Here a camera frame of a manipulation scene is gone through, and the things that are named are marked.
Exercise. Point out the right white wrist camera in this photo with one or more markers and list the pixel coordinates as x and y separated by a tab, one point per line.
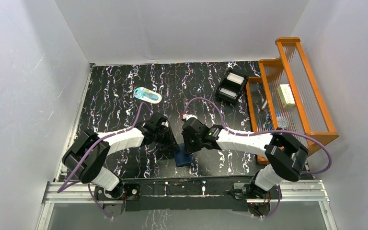
186	117

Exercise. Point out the white box on rack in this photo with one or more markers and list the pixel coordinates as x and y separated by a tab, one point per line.
286	96

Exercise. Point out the teal oval blister pack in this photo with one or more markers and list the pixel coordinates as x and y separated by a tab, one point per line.
147	95

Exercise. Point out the black card box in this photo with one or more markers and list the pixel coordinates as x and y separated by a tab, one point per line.
238	89

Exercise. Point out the small stick on rack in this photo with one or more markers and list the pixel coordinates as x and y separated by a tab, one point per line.
264	105

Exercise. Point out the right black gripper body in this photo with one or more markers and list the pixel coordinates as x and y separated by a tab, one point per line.
193	144

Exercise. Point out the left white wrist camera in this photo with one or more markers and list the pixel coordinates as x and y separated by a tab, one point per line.
164	122

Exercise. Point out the orange wooden tiered rack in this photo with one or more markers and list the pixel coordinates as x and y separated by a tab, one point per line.
310	116

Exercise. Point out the blue leather card holder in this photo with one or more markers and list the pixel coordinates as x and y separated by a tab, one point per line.
182	158

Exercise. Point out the aluminium frame rail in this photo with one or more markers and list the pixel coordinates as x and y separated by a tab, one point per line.
301	191

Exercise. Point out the silver cards in box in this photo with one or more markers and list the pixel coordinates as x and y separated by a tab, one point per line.
228	93

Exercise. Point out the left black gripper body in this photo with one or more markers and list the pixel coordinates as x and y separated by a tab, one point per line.
150	129

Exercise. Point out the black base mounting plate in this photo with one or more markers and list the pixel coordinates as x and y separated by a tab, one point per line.
193	193

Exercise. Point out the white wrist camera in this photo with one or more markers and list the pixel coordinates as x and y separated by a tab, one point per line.
186	117
164	122

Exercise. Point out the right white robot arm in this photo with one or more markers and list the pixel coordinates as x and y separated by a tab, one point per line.
286	155

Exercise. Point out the blue items on rack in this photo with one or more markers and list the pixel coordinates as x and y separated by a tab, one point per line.
282	122

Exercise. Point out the white cards stack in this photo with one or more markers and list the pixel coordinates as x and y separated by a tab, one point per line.
235	78

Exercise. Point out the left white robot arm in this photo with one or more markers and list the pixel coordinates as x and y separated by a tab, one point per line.
87	155

